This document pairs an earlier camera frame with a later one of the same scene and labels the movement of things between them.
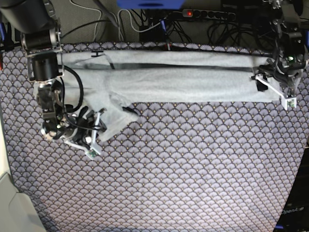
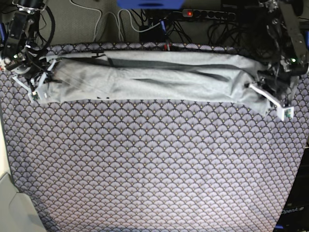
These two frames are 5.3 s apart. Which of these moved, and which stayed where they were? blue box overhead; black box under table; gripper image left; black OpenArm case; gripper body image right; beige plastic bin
Moved: gripper body image right; gripper image left
Stayed: black box under table; beige plastic bin; black OpenArm case; blue box overhead
